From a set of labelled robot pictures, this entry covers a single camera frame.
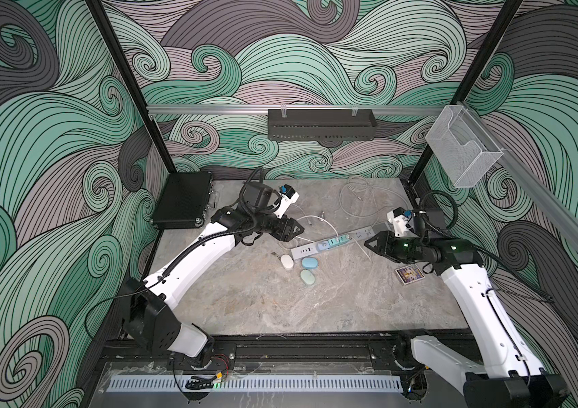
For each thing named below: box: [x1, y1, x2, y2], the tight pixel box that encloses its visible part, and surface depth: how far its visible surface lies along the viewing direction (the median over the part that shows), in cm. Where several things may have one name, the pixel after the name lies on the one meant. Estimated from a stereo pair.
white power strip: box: [290, 225, 376, 261], surface depth 95 cm
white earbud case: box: [280, 254, 295, 270], surface depth 94 cm
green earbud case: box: [299, 268, 317, 286], surface depth 89 cm
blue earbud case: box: [301, 256, 319, 270], surface depth 94 cm
